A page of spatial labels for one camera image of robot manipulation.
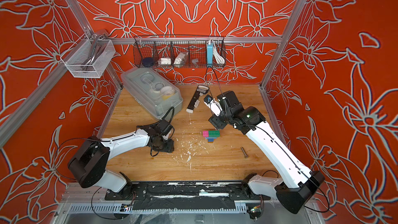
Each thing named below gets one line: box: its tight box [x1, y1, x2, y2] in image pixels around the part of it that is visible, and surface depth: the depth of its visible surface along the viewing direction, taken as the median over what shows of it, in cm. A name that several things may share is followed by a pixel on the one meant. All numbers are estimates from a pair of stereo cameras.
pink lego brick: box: [202, 130, 209, 138], surface depth 85 cm
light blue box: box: [206, 42, 213, 65], surface depth 90 cm
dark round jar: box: [141, 57, 154, 67], surface depth 99 cm
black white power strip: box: [186, 85, 210, 114], surface depth 113 cm
